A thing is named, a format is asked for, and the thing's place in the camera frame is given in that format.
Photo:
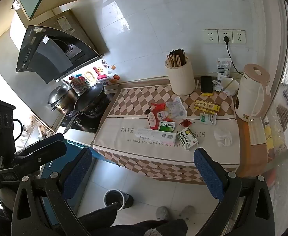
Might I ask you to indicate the crumpled white tissue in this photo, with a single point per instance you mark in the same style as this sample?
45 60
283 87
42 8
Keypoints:
222 137

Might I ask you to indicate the clear plastic bag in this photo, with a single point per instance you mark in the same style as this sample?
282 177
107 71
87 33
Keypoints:
177 108

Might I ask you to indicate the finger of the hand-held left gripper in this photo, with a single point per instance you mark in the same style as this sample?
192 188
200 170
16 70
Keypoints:
51 138
43 153

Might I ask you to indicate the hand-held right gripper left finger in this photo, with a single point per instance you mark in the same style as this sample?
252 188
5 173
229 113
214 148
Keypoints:
78 172

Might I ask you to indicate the white standing packet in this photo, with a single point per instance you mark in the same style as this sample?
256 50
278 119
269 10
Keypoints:
224 67

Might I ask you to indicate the checkered tablecloth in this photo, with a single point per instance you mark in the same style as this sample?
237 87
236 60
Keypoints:
124 118

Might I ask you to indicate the long white box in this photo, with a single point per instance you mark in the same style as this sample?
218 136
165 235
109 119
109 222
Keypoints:
156 135

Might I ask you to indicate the red and white packet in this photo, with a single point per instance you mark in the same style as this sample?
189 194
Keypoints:
156 119

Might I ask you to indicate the white wall socket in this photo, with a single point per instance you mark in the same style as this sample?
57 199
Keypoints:
239 36
221 33
209 36

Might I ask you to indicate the row of colourful wall stickers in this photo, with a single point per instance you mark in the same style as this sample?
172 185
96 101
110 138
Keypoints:
94 75

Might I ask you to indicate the cream chopstick holder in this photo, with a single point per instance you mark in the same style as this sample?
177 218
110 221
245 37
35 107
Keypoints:
180 81

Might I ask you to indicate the cream electric kettle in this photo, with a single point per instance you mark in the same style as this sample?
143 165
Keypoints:
249 93

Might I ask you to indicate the green medicine box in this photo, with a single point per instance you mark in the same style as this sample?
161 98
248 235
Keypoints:
166 126

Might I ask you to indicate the bundle of chopsticks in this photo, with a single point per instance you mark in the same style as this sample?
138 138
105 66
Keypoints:
176 57

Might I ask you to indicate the grey slipper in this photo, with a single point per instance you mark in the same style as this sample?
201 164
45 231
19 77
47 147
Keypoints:
163 212

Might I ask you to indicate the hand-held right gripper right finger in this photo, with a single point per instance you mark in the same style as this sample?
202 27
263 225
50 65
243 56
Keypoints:
207 174

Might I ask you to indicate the black wok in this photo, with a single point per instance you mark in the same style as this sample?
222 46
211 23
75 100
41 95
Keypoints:
89 98

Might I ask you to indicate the small red sachet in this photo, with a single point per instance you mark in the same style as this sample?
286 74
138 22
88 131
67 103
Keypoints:
185 123

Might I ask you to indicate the small white packet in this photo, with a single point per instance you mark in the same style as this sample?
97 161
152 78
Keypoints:
217 85

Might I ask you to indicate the black range hood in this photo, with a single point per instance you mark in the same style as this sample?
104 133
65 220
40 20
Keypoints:
48 56

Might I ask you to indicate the person's dark trouser legs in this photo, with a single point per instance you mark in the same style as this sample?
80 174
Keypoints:
134 228

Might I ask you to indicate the long yellow box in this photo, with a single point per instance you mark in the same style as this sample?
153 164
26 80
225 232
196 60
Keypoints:
206 107

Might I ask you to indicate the green and white sachet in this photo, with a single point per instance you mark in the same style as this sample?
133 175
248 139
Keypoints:
207 119

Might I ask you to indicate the white rimmed waste bin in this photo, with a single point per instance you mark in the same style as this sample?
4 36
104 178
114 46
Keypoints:
114 198

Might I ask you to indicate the green and white box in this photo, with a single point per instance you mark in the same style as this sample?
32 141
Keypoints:
188 139

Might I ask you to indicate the red wrapper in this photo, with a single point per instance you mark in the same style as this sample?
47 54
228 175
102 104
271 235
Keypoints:
157 107

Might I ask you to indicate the yellow packet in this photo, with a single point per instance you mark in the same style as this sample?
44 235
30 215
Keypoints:
273 137

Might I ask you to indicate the black phone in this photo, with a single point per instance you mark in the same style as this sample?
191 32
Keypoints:
206 84

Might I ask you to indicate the blue kitchen cabinet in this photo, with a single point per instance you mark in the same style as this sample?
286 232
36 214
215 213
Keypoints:
100 156

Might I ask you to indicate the steel cooking pot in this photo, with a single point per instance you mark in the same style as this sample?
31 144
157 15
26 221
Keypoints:
61 97

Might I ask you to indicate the white cup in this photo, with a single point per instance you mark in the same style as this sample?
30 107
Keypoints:
231 86

